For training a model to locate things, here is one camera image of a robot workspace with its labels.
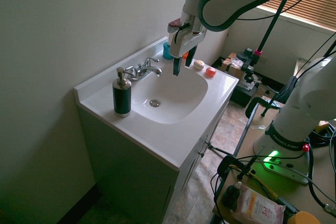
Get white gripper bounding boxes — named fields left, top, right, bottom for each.
left=167, top=23, right=207, bottom=77

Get teal plastic cup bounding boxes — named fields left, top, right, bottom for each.
left=162, top=41, right=174, bottom=60

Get chrome faucet spout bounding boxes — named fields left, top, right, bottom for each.
left=137, top=67, right=163, bottom=78

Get white vanity sink top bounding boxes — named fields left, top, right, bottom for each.
left=73, top=36, right=240, bottom=171

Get brown cardboard box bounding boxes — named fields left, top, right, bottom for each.
left=221, top=52, right=254, bottom=78

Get black equipment case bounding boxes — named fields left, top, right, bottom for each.
left=229, top=76, right=263, bottom=108

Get black ribbed soap dispenser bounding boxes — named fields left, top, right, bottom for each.
left=112, top=67, right=132, bottom=118

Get black c-clamp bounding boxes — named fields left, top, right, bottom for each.
left=245, top=97, right=280, bottom=119
left=216, top=147, right=265, bottom=180

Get white vanity cabinet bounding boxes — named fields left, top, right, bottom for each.
left=77, top=98, right=232, bottom=224

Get wooden window blinds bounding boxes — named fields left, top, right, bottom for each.
left=256, top=0, right=336, bottom=32

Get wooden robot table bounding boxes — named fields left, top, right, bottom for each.
left=213, top=100, right=336, bottom=224

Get small black dropper bottle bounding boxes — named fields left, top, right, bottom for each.
left=222, top=181, right=243, bottom=206

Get micellar wipes pink packet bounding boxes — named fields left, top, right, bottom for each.
left=229, top=185, right=286, bottom=224

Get yellow round lid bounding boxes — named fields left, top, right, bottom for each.
left=290, top=210, right=321, bottom=224

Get chrome lever faucet handle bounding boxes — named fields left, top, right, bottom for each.
left=143, top=57, right=160, bottom=68
left=124, top=66, right=138, bottom=81

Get black camera stand pole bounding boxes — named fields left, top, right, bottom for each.
left=251, top=0, right=289, bottom=65

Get yellow cable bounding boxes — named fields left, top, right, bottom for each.
left=230, top=165, right=279, bottom=200

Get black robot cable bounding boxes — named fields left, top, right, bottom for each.
left=306, top=119, right=336, bottom=213

